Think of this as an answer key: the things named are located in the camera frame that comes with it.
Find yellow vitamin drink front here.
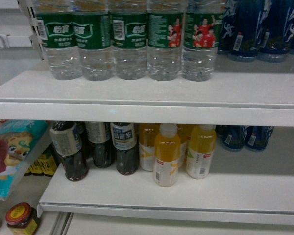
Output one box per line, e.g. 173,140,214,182
153,123,181,187

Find red lid sauce jar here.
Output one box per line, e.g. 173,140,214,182
5,202,41,235

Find yellow vitamin drink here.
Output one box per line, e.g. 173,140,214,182
186,124,217,179
153,123,181,187
139,123,160,172

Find white shelf board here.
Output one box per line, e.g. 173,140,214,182
37,127,294,225
0,55,294,127

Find oolong tea bottle blue label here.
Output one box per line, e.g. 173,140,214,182
110,122,139,175

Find blue sports drink bottle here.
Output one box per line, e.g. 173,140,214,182
257,0,294,63
218,0,264,62

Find water bottle second row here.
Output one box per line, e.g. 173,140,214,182
71,0,113,81

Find dark tea bottle left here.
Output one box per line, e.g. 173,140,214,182
49,121,89,181

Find blue sports drink bottle left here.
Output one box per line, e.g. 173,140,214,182
218,0,264,62

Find yellow vitamin drink back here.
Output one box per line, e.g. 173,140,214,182
139,123,160,172

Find water bottle players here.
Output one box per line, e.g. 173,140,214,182
147,0,184,81
182,0,223,82

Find blue sports drink bottle right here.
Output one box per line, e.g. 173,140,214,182
257,0,294,63

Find dark tea bottle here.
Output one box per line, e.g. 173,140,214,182
49,121,89,181
85,122,115,168

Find yellow vitamin drink right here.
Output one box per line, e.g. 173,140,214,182
186,124,217,179

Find blue bottle lower left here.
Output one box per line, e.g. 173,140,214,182
222,125,249,152

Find teal sweet potato noodle bag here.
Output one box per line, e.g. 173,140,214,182
0,119,51,201

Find white lower shelf board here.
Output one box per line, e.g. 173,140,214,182
37,127,294,225

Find white upper shelf board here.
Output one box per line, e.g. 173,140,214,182
0,55,294,127

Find dark tea bottle middle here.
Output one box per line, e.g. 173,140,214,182
85,122,115,168

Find blue bottle lower right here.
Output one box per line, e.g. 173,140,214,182
245,126,274,152

